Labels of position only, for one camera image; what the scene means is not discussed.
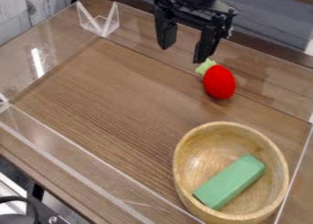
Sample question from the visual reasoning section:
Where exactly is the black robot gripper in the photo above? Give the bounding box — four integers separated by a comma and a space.
153, 0, 237, 63

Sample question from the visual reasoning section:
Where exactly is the black cable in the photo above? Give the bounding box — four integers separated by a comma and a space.
0, 196, 40, 224

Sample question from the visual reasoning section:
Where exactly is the brown wooden bowl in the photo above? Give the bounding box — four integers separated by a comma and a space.
173, 122, 290, 224

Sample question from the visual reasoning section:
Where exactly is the green rectangular block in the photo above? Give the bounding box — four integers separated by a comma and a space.
193, 155, 265, 210

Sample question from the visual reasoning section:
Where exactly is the red toy strawberry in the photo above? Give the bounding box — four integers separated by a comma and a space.
195, 59, 235, 100

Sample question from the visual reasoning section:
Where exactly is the clear acrylic tray wall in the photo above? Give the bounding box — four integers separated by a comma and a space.
0, 93, 199, 224

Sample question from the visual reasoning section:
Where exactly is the clear acrylic corner bracket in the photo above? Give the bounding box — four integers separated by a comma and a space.
76, 2, 120, 37

